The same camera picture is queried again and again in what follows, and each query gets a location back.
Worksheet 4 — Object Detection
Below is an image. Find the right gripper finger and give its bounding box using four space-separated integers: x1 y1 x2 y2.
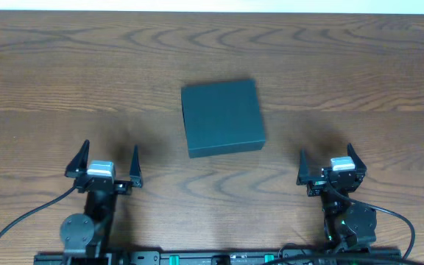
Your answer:
296 149 310 186
347 143 367 173

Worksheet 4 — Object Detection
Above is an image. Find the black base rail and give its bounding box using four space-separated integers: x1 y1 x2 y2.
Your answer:
33 250 403 265

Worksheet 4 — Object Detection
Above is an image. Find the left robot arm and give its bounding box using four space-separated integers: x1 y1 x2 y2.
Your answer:
60 140 143 265

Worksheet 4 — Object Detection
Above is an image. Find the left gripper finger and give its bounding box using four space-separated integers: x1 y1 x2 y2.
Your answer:
65 140 90 178
129 145 143 188

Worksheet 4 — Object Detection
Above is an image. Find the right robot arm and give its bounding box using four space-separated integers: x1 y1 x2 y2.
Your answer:
296 144 377 253

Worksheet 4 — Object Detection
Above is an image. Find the dark green box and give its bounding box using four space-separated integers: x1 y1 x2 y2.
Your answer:
181 79 266 158

